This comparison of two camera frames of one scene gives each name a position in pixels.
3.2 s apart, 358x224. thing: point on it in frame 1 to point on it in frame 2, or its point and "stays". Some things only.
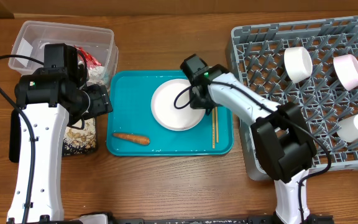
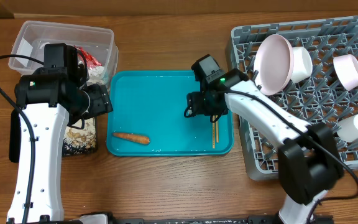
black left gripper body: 99,102 stays
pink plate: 171,106 to 273,65
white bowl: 298,62 stays
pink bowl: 348,70 stays
